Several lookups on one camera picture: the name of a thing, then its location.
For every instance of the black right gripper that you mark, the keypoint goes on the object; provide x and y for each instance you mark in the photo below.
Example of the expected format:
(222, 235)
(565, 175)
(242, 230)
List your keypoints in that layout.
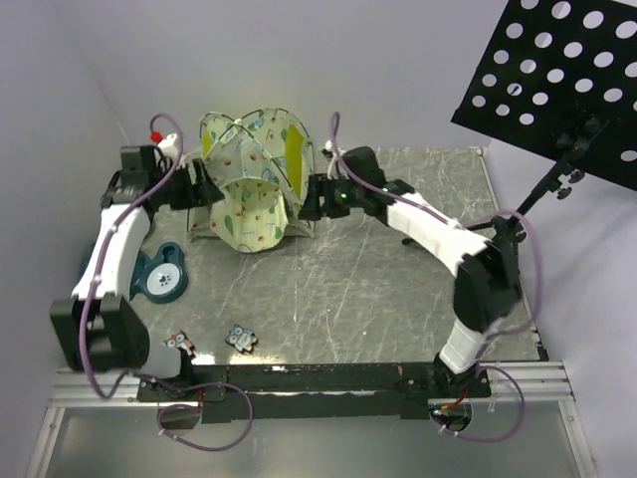
(320, 186)

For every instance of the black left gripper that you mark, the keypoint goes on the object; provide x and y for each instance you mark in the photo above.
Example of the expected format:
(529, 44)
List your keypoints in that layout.
(206, 192)

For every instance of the green patterned pet tent fabric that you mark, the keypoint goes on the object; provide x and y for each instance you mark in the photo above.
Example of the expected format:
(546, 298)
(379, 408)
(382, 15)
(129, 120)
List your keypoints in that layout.
(198, 219)

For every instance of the black tent pole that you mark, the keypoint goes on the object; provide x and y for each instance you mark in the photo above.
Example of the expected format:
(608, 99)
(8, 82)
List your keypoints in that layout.
(241, 159)
(275, 131)

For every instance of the green patterned tent mat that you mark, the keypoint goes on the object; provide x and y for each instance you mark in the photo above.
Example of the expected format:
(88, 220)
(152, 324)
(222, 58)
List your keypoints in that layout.
(252, 217)

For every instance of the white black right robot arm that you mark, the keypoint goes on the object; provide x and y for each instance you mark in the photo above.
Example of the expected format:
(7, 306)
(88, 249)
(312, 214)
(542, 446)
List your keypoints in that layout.
(485, 270)

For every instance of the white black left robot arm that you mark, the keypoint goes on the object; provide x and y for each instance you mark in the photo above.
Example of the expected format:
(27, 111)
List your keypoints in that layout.
(97, 328)

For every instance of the teal double pet bowl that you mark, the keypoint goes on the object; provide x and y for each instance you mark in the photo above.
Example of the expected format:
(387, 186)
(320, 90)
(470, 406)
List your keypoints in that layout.
(159, 274)

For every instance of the blue owl puzzle piece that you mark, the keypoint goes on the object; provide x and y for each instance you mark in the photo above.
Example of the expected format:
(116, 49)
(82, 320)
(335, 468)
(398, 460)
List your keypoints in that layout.
(241, 339)

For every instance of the red owl puzzle piece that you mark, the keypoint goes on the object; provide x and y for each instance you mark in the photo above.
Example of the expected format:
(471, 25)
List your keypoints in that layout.
(181, 341)

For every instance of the black music stand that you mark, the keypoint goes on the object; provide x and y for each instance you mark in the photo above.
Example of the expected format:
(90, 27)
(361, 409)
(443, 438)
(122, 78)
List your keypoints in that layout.
(558, 79)

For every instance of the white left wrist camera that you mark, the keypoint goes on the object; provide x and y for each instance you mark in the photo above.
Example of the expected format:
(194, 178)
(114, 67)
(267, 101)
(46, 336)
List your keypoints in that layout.
(166, 148)

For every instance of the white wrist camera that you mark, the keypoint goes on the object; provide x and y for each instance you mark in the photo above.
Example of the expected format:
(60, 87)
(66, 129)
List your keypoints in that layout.
(329, 152)
(166, 148)

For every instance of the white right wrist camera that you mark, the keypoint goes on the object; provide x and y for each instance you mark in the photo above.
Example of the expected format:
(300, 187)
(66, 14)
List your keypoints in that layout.
(329, 152)

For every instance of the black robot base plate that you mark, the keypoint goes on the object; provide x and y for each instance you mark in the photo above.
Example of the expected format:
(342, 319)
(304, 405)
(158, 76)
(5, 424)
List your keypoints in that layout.
(326, 390)

